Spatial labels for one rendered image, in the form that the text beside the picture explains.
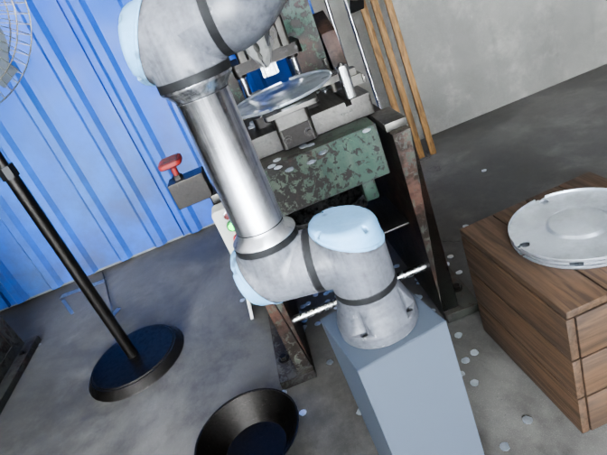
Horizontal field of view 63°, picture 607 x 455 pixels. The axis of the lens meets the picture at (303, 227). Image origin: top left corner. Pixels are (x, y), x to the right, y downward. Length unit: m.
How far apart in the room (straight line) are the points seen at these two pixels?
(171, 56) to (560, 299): 0.82
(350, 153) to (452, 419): 0.69
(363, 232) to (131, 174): 2.09
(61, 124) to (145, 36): 2.04
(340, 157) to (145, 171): 1.60
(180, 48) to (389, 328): 0.55
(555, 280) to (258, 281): 0.61
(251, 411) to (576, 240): 0.97
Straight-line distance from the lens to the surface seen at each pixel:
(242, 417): 1.55
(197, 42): 0.74
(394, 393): 0.95
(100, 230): 2.92
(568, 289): 1.11
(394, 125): 1.32
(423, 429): 1.04
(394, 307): 0.88
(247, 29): 0.73
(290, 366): 1.60
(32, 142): 2.84
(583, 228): 1.23
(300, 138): 1.36
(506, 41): 3.06
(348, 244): 0.80
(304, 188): 1.34
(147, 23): 0.75
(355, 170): 1.36
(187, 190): 1.31
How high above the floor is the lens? 1.05
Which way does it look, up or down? 26 degrees down
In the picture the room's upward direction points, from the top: 22 degrees counter-clockwise
